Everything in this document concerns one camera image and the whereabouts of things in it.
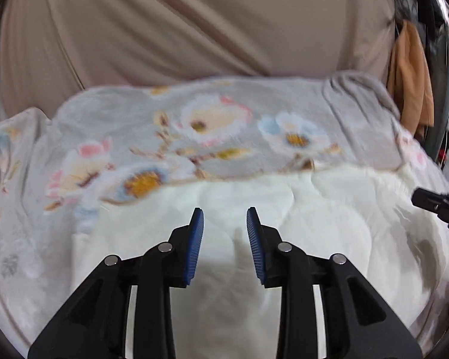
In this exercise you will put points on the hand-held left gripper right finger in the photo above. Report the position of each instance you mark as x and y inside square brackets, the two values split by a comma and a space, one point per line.
[255, 248]

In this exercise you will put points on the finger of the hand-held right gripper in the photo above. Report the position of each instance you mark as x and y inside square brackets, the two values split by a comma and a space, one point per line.
[439, 204]

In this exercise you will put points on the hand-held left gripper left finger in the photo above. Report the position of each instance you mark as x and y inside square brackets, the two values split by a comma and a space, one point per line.
[195, 248]

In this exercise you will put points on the white quilted jacket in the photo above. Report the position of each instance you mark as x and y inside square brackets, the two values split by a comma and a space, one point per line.
[321, 232]

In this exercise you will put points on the dark hanging clothes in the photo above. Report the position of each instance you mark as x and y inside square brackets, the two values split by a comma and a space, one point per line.
[443, 45]

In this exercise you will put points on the orange hanging garment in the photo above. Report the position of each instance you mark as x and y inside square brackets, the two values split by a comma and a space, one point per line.
[411, 82]

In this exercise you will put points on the grey floral blanket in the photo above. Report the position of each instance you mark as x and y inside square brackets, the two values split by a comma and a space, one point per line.
[134, 119]

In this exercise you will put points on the beige hanging cloth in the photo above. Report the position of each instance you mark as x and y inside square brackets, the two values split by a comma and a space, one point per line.
[209, 22]

